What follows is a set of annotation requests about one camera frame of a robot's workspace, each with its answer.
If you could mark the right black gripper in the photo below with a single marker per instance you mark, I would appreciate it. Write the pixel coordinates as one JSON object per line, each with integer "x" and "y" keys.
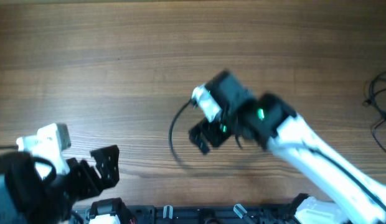
{"x": 213, "y": 134}

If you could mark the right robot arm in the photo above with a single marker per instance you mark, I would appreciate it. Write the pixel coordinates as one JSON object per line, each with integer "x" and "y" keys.
{"x": 232, "y": 110}

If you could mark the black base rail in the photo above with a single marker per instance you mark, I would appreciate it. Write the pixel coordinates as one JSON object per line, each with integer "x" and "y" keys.
{"x": 193, "y": 214}

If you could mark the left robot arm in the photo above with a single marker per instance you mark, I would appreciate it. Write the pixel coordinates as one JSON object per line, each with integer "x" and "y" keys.
{"x": 31, "y": 190}

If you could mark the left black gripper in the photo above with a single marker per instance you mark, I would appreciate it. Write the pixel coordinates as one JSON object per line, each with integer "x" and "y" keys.
{"x": 84, "y": 179}

